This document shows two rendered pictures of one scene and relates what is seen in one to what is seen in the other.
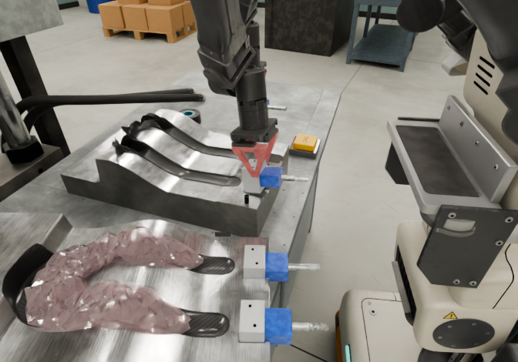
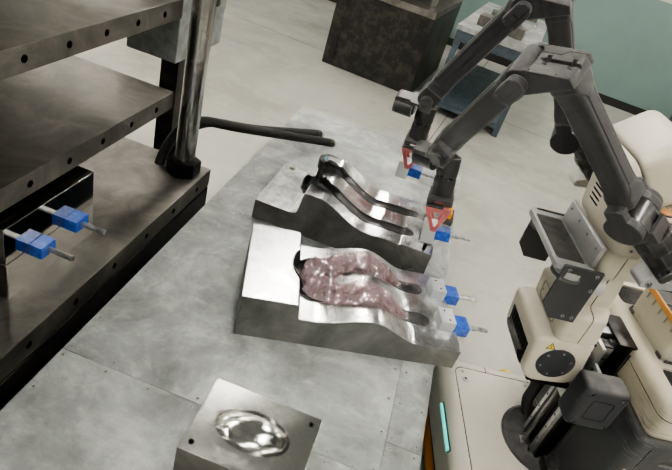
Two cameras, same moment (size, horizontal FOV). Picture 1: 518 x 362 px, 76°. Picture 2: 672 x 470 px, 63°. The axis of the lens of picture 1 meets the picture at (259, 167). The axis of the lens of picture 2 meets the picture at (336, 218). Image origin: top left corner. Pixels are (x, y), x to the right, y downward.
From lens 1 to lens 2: 90 cm
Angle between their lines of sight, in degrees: 11
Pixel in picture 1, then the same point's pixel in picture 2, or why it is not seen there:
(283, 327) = (464, 325)
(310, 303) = not seen: hidden behind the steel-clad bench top
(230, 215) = (407, 257)
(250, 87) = (452, 168)
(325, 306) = not seen: hidden behind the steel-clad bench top
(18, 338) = (309, 305)
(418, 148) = (551, 231)
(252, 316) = (447, 315)
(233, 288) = (424, 302)
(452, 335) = (548, 363)
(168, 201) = (355, 238)
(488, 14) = (605, 186)
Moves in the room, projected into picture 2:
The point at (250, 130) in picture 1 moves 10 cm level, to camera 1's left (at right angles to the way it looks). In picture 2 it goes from (441, 197) to (405, 190)
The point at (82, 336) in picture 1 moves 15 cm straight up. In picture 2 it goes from (355, 308) to (376, 255)
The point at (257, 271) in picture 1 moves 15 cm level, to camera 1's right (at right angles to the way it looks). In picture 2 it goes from (440, 294) to (496, 303)
